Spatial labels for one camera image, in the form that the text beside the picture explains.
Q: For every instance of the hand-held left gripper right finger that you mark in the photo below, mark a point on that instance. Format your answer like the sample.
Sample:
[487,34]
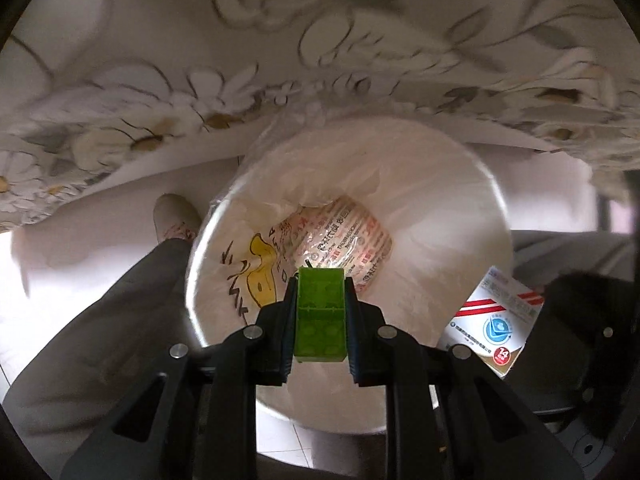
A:
[353,332]

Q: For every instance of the white medicine box red stripes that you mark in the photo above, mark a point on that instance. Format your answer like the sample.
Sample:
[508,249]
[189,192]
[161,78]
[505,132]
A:
[492,320]

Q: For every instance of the person's left leg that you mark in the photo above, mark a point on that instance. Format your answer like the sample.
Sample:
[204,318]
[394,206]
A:
[115,320]

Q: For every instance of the clear printed bin bag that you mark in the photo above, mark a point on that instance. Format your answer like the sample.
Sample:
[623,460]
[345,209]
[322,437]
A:
[330,237]

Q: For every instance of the light slipper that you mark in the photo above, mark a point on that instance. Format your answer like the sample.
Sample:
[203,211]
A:
[172,215]

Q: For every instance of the green toy brick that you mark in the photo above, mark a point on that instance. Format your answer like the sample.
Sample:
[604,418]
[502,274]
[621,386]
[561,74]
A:
[320,320]

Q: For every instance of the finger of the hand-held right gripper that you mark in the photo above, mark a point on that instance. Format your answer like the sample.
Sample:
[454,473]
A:
[580,325]

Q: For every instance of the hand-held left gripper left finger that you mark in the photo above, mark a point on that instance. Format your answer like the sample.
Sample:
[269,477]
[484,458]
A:
[289,332]

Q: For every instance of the floral bed sheet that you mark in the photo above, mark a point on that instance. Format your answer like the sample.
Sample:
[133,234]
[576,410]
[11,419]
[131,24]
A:
[280,35]

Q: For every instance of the white trash bin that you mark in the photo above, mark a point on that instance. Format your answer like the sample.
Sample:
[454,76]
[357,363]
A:
[440,240]

